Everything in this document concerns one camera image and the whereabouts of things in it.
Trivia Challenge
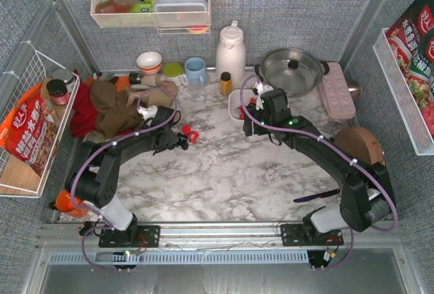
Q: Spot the brown cardboard piece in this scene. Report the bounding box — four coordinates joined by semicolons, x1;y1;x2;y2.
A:
146;89;178;108

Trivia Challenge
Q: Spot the white plastic storage basket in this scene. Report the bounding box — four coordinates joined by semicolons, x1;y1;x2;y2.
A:
228;89;257;127

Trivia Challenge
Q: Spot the brown cloth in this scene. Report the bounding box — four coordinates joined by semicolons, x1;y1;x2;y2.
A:
90;80;142;138

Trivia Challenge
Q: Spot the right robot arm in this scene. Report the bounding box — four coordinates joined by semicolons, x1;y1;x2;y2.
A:
243;85;398;234

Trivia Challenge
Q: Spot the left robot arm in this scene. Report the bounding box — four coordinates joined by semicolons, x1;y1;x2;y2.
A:
64;106;180;232

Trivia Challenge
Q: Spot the black coffee capsule left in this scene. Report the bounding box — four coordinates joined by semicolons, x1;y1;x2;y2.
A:
176;133;189;150

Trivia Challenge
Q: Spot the red coffee capsule top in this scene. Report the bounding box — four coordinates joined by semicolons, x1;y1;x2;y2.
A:
182;125;191;135

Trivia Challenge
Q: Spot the red coffee capsule bottom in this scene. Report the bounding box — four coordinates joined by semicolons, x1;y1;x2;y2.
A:
189;131;199;144

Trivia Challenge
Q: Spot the steel pot with lid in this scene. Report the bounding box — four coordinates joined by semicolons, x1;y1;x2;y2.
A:
254;48;330;98

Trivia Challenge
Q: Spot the striped pink towel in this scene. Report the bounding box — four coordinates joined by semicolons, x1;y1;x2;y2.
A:
125;81;178;102

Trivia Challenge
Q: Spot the clear glass cup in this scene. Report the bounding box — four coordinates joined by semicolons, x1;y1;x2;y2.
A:
187;85;204;100

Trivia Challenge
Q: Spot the orange juice bottle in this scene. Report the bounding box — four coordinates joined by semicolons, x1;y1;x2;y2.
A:
220;72;232;96

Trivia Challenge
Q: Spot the pink egg tray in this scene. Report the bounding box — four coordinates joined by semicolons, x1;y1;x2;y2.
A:
318;62;356;120

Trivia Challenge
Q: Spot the black bottle cap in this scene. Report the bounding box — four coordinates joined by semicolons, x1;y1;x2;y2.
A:
128;72;142;85

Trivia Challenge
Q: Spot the orange plate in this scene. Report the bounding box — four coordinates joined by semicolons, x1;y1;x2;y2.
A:
115;76;130;92

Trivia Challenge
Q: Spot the green lid cup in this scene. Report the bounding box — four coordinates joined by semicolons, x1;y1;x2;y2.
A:
163;62;189;86

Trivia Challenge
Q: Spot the white thermos jug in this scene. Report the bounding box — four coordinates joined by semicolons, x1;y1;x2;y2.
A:
216;20;246;87

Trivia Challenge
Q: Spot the blue mug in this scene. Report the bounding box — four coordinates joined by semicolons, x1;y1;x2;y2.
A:
184;57;208;86

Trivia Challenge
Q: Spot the orange striped bowl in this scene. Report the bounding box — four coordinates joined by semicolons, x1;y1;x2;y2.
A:
136;51;162;74

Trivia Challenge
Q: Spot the red cloth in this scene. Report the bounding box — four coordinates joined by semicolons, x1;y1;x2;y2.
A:
70;68;136;138

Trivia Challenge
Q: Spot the steel ladle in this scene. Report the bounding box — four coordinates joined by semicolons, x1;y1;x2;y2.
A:
347;81;361;100

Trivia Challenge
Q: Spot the round wooden cutting board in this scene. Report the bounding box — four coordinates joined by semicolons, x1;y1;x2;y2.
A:
334;127;386;166

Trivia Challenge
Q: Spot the purple knife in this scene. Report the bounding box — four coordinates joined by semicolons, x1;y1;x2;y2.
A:
294;189;340;203

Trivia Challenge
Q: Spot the silver lid jar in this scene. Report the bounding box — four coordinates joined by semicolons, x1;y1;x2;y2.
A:
52;68;75;93

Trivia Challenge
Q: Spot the red lid jar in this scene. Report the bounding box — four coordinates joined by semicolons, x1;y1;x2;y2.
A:
46;79;70;106

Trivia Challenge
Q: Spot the orange mug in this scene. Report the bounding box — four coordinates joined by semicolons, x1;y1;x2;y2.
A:
48;190;89;218

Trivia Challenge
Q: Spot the orange snack bag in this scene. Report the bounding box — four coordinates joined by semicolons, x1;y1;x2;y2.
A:
1;83;58;176

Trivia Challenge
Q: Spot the clear plastic food container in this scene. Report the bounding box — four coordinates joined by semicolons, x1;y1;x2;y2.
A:
153;0;208;26

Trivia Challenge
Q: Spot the red seasoning packet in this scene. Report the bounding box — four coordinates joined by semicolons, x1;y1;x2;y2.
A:
386;0;433;134

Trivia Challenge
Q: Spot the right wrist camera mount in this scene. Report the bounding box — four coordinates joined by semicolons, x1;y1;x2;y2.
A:
254;82;274;110

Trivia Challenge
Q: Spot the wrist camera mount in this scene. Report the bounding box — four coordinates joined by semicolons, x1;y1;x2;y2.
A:
136;106;158;121
254;82;274;110

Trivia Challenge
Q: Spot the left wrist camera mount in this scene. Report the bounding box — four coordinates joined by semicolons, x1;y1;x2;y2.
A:
136;106;158;121

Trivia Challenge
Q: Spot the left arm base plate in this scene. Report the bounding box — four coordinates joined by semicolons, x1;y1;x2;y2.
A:
98;225;161;248

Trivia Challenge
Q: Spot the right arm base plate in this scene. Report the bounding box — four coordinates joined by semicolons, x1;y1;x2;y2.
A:
279;224;344;247

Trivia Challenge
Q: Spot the white wire side basket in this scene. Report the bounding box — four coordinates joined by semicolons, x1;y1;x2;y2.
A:
1;41;80;198

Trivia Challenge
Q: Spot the cream wall basket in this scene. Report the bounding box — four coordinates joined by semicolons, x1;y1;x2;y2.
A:
90;0;211;34

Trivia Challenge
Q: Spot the white right wall basket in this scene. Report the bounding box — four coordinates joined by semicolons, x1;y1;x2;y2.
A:
372;28;433;156

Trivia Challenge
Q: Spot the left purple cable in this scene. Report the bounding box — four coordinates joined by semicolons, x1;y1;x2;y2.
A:
69;87;182;272

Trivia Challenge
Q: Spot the purple cable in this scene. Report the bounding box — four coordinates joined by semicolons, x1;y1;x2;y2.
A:
69;87;182;272
239;75;399;271

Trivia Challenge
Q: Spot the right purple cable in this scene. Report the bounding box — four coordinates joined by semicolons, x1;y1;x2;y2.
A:
239;75;399;271

